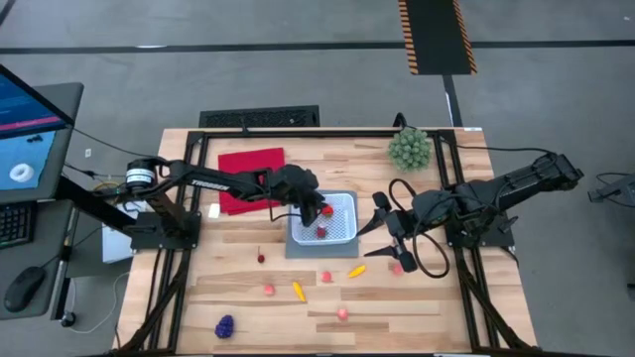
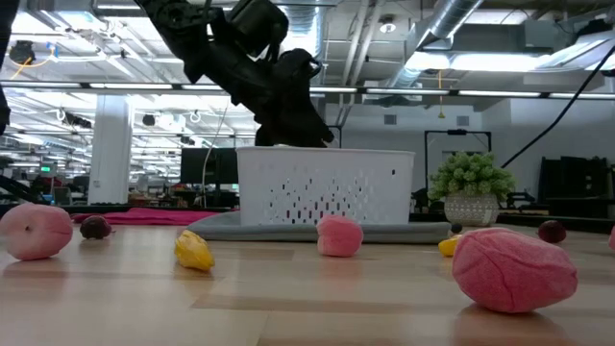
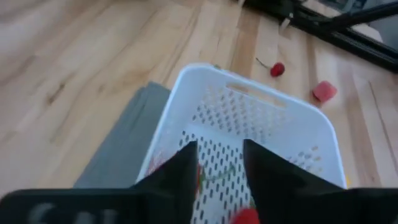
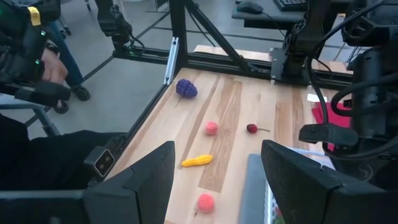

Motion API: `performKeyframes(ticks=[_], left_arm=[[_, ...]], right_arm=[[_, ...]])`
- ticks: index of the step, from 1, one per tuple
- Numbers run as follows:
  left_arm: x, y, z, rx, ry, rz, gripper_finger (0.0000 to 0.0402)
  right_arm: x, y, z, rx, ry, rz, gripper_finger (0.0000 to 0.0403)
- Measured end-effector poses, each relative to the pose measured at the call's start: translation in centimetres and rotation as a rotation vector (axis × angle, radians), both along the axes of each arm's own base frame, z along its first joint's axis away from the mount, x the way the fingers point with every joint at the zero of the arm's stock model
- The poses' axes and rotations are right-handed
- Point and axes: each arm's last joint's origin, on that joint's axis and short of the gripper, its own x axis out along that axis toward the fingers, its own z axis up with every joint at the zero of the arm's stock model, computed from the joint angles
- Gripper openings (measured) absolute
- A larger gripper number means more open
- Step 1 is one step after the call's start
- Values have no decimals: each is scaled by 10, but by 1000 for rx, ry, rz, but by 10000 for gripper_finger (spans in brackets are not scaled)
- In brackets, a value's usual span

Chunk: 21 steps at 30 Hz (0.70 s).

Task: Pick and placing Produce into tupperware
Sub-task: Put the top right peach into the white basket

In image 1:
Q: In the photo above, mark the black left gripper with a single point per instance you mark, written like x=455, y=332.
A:
x=295, y=186

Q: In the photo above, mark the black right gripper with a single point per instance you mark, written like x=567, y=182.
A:
x=404, y=225

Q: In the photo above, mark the large red strawberry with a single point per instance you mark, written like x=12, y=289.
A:
x=321, y=232

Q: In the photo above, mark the pink peach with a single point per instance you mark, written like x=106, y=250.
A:
x=397, y=270
x=342, y=314
x=269, y=289
x=326, y=276

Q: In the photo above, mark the dark red cherry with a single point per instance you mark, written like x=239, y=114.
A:
x=261, y=258

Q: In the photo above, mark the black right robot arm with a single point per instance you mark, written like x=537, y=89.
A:
x=521, y=186

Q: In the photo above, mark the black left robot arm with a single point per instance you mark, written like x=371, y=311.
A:
x=213, y=182

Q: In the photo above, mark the white perforated plastic basket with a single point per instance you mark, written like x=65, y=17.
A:
x=342, y=228

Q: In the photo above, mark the grey mat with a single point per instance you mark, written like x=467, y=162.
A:
x=317, y=251

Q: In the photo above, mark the yellow pepper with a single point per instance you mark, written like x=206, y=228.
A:
x=357, y=271

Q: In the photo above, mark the red cloth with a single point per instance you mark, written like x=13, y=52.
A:
x=248, y=161

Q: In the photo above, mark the yellow banana toy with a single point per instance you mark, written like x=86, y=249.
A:
x=299, y=291

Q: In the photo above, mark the green potted plant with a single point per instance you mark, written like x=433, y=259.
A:
x=409, y=149

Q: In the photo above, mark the small white tag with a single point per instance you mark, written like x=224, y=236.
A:
x=214, y=211

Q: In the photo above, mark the black floor vent grille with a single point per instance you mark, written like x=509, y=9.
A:
x=258, y=117

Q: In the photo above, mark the purple grape bunch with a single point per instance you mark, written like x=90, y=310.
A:
x=224, y=327

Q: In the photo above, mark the white box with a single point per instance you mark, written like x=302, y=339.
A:
x=116, y=245

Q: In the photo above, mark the black hazard-striped floor mat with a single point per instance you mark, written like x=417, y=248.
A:
x=436, y=35

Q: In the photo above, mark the black stand base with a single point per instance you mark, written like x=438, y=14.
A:
x=615, y=191

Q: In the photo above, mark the grey computer desk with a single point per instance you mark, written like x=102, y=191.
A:
x=30, y=258

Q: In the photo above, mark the computer monitor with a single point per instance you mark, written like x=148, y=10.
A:
x=25, y=163

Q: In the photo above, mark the black keyboard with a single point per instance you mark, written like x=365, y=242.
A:
x=14, y=224

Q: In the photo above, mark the black computer mouse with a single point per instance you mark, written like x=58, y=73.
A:
x=22, y=290

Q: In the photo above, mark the black aluminium table frame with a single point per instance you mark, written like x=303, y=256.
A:
x=322, y=134

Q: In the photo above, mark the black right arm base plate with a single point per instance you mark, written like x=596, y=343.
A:
x=491, y=240

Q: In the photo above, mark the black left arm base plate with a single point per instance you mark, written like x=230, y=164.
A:
x=149, y=238

